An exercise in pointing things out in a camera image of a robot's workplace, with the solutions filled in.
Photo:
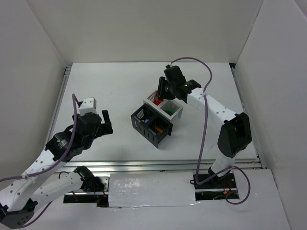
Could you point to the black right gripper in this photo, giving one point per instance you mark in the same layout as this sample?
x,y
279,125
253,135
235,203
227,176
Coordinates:
x,y
163,88

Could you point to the white slotted container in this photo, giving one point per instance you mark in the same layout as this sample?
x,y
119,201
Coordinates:
x,y
166,104

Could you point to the white front cover panel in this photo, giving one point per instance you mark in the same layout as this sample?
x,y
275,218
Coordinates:
x,y
164,189

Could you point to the aluminium table edge rail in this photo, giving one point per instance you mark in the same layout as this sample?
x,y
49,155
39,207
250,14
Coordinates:
x,y
132,166

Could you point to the black slotted container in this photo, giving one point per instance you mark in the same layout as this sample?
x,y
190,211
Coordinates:
x,y
147,130

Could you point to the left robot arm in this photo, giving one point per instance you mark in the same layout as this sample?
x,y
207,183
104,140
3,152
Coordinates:
x,y
27,193

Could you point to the green lego brick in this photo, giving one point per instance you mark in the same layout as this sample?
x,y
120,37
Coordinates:
x,y
170,112

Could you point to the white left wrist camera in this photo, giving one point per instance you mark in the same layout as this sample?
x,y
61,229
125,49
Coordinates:
x,y
88,105

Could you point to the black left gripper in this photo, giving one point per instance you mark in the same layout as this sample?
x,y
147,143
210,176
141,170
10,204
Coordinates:
x,y
103,127

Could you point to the red lego brick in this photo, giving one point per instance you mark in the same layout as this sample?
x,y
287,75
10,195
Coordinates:
x,y
157,101

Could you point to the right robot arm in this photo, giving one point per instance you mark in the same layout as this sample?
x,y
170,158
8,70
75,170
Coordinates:
x,y
234,128

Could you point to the tan lego plate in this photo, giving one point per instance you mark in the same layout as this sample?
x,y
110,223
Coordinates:
x,y
159,130

